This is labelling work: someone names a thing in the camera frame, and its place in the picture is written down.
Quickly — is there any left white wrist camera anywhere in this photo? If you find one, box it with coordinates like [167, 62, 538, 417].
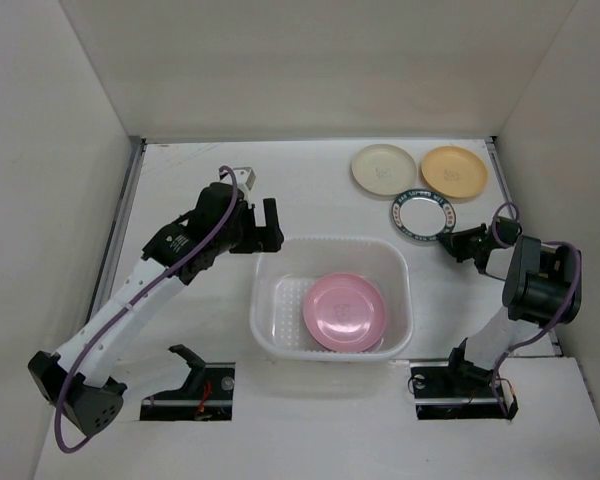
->
[220, 167, 256, 195]

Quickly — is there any right aluminium rail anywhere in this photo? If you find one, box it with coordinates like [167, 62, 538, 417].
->
[485, 135, 561, 351]

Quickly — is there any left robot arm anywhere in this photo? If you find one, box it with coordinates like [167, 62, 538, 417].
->
[28, 182, 284, 453]

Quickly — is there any left aluminium rail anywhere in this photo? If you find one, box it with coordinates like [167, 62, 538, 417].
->
[78, 136, 147, 333]

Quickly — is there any orange plate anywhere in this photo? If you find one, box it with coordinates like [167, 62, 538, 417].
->
[421, 146, 488, 199]

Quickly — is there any white plastic bin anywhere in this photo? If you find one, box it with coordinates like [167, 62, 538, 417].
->
[250, 237, 414, 362]

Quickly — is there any pink plate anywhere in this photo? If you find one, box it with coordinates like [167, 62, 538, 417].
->
[302, 273, 389, 353]

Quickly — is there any cream plate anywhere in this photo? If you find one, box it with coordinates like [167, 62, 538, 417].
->
[351, 144, 418, 197]

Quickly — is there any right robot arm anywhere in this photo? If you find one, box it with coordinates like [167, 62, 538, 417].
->
[437, 216, 582, 395]

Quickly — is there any aluminium rail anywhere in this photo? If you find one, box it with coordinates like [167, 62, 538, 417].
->
[485, 135, 561, 351]
[78, 136, 147, 333]

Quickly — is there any white plate green rim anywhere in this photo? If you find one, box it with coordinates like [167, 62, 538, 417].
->
[391, 189, 457, 242]

